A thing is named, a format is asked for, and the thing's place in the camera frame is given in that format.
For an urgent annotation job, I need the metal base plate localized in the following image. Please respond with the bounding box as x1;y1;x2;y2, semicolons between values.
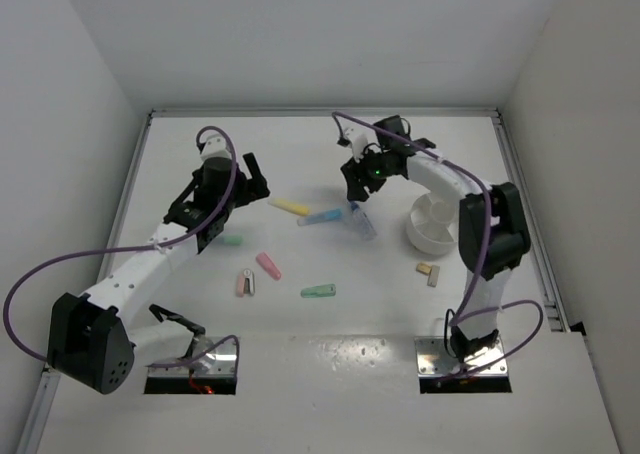
414;337;509;378
147;335;239;379

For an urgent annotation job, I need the pink eraser case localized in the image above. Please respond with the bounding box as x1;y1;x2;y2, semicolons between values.
256;252;282;281

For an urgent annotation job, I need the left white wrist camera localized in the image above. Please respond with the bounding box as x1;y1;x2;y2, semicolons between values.
199;133;231;162

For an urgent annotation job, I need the green highlighter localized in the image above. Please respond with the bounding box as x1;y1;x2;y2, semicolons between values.
220;235;244;246

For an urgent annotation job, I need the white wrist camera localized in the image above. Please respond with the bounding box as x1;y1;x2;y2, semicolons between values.
199;133;231;162
338;128;369;163

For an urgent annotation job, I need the white round divided container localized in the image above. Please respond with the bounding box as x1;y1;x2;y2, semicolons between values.
405;193;457;256

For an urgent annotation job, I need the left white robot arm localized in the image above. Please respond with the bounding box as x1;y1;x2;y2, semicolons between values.
47;152;270;394

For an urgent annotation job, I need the yellow highlighter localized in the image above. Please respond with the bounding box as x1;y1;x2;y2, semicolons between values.
268;198;311;217

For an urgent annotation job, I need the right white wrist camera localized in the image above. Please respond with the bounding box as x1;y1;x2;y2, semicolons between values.
338;128;369;163

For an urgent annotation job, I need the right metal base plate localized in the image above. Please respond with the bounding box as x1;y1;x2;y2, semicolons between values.
414;337;509;378

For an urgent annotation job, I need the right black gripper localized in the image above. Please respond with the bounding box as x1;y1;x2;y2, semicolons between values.
343;144;393;202

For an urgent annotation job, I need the clear blue pen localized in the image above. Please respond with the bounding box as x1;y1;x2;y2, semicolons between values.
349;201;377;241

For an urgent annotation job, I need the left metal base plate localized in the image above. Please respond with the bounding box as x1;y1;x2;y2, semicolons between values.
147;335;239;379

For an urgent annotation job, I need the green utility knife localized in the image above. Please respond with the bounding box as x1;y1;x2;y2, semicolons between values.
300;284;336;299

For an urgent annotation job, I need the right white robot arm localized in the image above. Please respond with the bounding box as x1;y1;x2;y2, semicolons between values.
332;112;531;362

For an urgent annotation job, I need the blue highlighter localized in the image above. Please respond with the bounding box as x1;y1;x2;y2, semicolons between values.
297;208;343;227

